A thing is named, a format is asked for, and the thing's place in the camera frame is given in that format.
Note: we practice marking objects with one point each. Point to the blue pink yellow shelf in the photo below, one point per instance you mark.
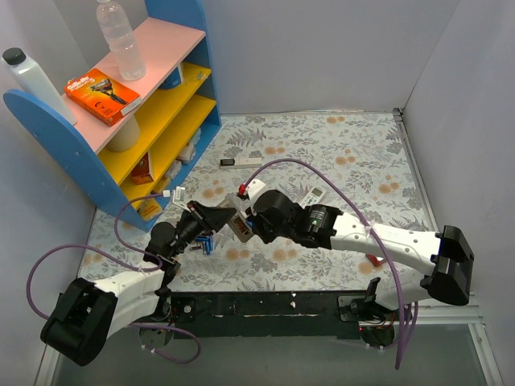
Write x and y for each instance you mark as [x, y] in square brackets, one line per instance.
[178, 100]

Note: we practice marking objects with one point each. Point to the floral patterned table mat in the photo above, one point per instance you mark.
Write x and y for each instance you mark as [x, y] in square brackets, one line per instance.
[357, 159]

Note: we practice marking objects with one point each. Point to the grey beige remote control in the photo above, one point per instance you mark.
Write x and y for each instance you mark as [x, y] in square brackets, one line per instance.
[237, 224]

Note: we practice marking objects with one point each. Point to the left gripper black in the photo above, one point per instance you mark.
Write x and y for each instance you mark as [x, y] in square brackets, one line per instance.
[199, 217]

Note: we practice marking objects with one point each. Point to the orange box on shelf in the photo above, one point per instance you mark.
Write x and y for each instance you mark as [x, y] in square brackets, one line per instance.
[143, 171]

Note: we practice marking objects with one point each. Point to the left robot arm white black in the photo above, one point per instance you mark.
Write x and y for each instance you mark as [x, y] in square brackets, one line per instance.
[89, 312]

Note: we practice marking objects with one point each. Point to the beige cylinder container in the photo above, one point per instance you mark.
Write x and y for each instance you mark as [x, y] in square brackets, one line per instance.
[126, 137]

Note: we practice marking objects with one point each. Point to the orange Gillette razor box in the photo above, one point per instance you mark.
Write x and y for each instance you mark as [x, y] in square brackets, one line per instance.
[101, 95]

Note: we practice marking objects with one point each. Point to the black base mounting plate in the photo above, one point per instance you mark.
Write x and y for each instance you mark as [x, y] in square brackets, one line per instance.
[342, 314]

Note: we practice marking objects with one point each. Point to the clear plastic water bottle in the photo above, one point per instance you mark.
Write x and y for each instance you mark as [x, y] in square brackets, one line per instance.
[119, 35]

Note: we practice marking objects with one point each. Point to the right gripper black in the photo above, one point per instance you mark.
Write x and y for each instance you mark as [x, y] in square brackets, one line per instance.
[254, 222]

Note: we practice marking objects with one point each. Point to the red silver battery box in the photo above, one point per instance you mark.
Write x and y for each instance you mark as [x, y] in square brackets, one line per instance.
[375, 261]

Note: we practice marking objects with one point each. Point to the white slim remote black end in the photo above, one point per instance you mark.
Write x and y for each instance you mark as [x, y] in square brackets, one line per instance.
[240, 163]

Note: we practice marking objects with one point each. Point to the white bottle black cap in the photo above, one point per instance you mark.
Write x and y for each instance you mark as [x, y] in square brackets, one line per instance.
[33, 79]

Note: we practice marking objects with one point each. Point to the yellow sponge pack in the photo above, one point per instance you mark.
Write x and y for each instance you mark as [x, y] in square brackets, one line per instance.
[150, 208]

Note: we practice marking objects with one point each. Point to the white air conditioner remote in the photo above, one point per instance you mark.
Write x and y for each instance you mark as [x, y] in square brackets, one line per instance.
[313, 197]

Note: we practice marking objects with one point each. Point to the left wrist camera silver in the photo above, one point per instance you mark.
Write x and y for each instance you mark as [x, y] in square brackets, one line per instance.
[177, 196]

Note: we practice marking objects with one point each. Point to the pile of blue batteries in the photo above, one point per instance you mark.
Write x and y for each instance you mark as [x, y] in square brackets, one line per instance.
[203, 243]

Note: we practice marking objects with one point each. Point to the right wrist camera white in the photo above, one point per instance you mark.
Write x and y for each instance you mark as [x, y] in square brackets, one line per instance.
[252, 190]

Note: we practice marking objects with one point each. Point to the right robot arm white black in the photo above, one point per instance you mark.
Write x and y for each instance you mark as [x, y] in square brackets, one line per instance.
[439, 264]

